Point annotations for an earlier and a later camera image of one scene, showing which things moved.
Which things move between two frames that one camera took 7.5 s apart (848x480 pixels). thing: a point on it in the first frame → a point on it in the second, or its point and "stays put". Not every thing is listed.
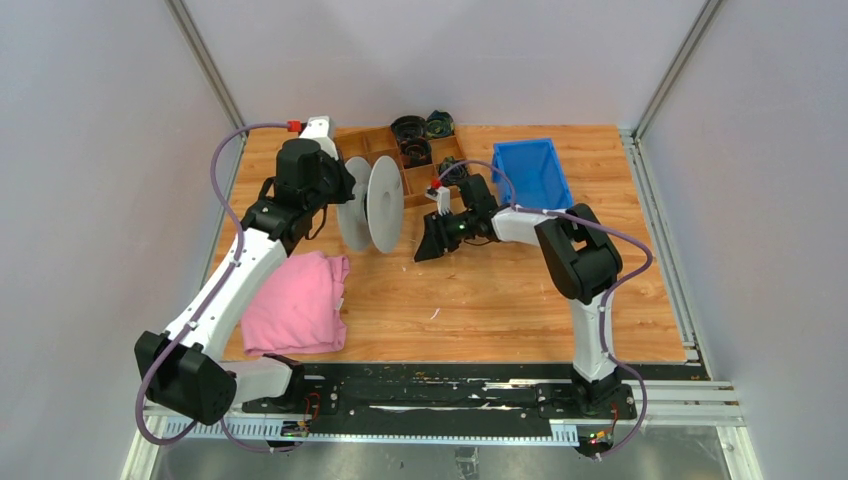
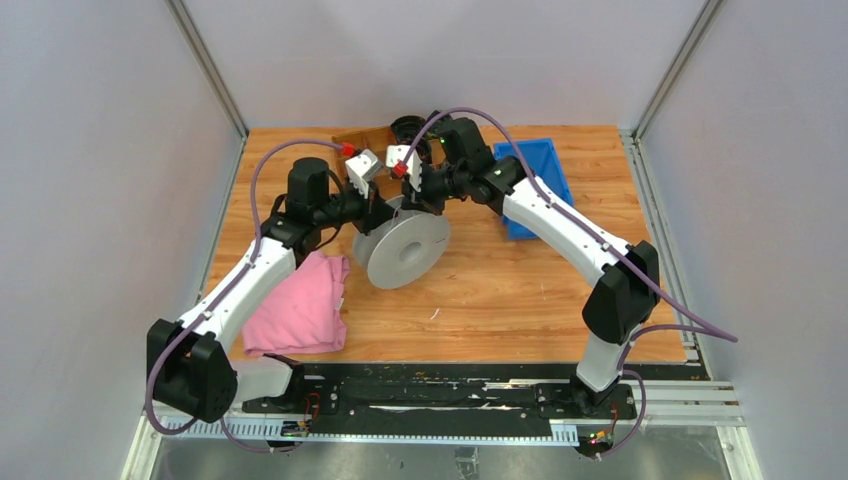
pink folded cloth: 299,307 stays put
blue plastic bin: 537,177 stays put
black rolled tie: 409,127 stays put
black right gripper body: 453,229 → 435,190
